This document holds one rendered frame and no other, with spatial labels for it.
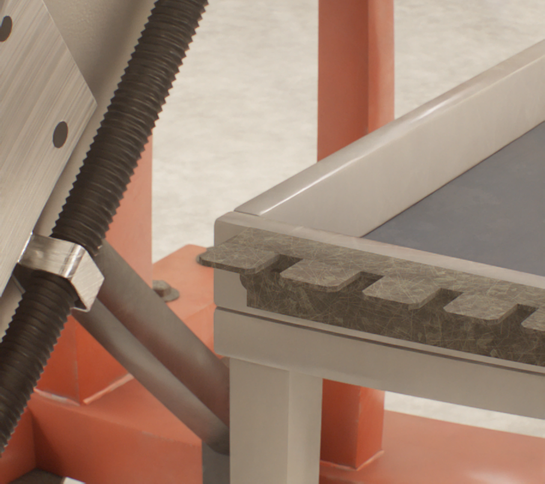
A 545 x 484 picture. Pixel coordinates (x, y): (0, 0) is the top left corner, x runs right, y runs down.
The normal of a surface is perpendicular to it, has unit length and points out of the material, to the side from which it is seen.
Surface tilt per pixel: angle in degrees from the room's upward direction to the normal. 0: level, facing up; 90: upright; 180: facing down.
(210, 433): 137
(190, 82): 0
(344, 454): 90
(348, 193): 90
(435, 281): 0
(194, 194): 0
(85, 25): 90
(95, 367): 90
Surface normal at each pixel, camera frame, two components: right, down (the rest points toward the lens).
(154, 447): -0.50, 0.29
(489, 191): 0.01, -0.94
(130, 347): -0.35, 0.89
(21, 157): 0.87, 0.18
